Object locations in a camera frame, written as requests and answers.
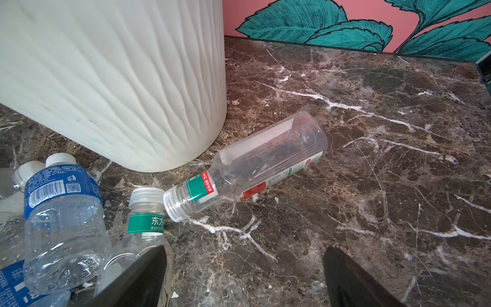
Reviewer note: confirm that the blue label bottle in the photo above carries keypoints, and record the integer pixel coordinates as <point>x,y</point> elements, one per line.
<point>66,240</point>
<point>15,293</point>

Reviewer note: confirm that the green neck bottle far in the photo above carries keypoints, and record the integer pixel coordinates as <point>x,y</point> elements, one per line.
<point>250,166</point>

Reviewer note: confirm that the green neck bottle near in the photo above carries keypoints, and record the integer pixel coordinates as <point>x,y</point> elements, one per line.
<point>144,230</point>

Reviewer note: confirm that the tea bottle white yellow label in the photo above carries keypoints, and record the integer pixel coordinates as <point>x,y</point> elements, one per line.
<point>13,183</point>

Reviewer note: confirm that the blue label bottle upper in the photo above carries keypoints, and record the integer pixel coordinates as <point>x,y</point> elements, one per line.
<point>66,240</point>

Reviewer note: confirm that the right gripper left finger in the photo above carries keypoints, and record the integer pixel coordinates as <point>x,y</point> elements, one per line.
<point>141,285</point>

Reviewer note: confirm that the blue label bottle middle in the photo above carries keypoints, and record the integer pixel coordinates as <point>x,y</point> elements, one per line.
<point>15,293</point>

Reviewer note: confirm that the white ribbed trash bin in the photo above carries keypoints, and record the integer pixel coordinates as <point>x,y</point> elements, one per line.
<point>141,83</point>

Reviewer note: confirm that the green neck bottle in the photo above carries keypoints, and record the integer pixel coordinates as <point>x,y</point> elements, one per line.
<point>250,166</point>
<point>144,230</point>

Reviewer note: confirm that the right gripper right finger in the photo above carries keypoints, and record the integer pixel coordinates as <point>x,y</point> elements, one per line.
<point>348,284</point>

